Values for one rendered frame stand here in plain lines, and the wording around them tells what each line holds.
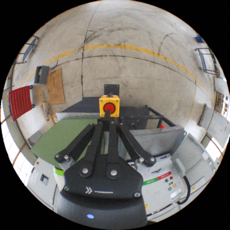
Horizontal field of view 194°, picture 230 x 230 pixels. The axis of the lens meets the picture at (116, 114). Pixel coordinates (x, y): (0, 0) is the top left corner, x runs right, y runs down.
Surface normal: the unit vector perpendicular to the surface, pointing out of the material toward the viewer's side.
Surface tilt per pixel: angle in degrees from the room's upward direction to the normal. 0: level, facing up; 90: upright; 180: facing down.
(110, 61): 0
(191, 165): 90
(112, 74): 0
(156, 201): 90
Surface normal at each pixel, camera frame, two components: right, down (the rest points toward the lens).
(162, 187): 0.04, -0.92
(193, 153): -0.93, -0.31
